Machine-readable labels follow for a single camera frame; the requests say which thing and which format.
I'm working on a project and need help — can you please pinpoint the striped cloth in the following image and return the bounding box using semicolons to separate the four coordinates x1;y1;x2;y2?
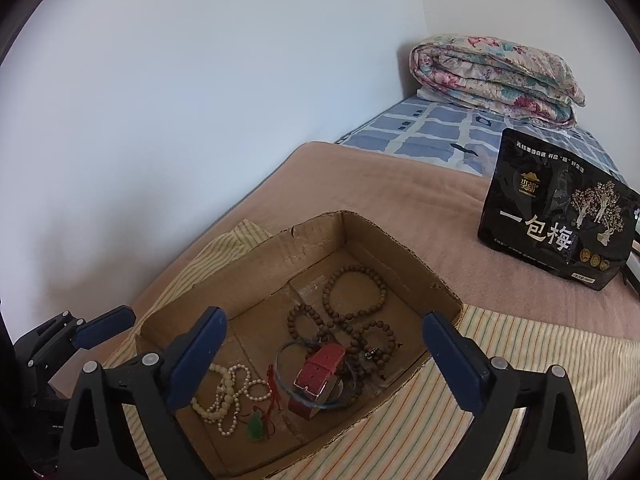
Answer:
102;219;640;480

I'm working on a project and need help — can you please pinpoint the pink blanket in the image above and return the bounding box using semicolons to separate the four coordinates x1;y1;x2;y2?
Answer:
47;141;640;401

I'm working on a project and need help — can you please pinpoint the red leather strap watch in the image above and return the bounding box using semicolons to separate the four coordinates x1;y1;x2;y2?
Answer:
287;342;348;418

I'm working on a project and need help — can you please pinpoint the brown wooden bead necklace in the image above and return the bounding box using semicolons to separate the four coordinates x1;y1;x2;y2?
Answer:
286;265;401;408

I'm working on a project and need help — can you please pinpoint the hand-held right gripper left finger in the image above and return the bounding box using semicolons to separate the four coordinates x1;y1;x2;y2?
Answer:
57;306;228;480

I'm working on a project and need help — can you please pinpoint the blue patterned bed sheet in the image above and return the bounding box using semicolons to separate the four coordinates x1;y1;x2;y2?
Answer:
334;94;631;186

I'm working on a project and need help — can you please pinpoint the pale cream bead bracelet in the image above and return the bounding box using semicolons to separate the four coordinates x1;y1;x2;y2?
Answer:
191;362;238;423

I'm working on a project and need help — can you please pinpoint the green pendant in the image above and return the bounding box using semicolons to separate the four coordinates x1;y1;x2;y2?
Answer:
239;364;282;443

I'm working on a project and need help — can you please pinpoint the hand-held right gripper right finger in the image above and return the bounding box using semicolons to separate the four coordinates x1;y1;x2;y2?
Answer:
421;311;590;480

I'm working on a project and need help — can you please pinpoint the white pearl necklace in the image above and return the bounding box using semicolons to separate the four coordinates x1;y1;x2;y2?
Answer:
210;362;273;436

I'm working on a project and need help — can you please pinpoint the folded floral quilt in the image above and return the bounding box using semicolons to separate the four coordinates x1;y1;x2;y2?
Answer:
409;34;587;128

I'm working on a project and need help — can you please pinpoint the thin blue bangle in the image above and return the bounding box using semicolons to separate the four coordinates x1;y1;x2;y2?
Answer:
275;337;358;408

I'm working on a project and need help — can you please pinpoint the cardboard box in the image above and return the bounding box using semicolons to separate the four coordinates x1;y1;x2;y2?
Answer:
134;210;465;480

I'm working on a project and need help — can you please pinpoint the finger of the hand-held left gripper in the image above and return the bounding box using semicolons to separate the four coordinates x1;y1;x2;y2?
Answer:
72;307;137;351
14;312;86;366

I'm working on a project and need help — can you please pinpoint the black snack bag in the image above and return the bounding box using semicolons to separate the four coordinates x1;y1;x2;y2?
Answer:
476;127;640;292

